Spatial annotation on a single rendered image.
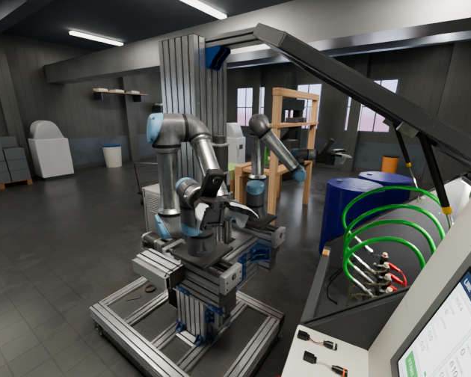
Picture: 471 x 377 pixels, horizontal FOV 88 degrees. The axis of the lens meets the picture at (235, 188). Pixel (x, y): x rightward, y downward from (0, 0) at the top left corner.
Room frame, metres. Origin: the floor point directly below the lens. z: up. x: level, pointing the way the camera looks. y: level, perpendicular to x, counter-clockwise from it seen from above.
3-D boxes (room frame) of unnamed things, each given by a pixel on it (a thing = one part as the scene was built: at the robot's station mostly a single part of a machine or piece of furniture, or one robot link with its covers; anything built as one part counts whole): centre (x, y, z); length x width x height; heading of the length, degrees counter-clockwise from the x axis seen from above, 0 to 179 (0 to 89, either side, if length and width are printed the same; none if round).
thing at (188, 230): (0.79, 0.14, 1.34); 0.11 x 0.08 x 0.11; 119
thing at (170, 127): (1.02, 0.28, 1.41); 0.15 x 0.12 x 0.55; 119
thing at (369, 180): (2.90, -1.65, 0.47); 1.27 x 0.78 x 0.93; 137
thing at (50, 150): (6.48, 4.89, 0.73); 0.74 x 0.66 x 1.46; 145
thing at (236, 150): (8.18, 0.11, 0.69); 0.75 x 0.61 x 1.39; 52
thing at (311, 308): (0.99, -0.40, 0.87); 0.62 x 0.04 x 0.16; 153
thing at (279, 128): (4.30, -0.48, 1.00); 1.55 x 1.38 x 2.00; 147
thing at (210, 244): (1.08, 0.16, 1.09); 0.15 x 0.15 x 0.10
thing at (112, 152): (7.87, 3.96, 0.34); 0.57 x 0.56 x 0.68; 55
